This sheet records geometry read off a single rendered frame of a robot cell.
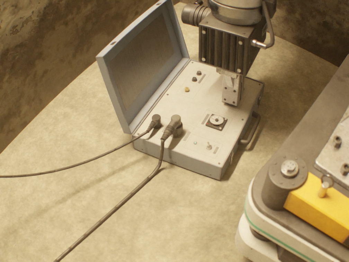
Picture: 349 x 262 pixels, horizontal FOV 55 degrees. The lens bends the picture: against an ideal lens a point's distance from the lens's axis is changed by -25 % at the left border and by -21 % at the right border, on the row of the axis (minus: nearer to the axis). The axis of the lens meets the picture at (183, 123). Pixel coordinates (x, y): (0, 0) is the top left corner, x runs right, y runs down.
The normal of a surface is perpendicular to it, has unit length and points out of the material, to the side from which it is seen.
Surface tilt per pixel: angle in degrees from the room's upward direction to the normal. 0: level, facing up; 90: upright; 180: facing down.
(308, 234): 0
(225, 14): 90
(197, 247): 0
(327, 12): 90
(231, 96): 90
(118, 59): 75
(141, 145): 90
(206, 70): 0
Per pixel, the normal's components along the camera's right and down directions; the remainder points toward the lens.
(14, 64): 0.83, 0.40
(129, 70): 0.87, 0.12
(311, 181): 0.00, -0.70
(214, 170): -0.43, 0.65
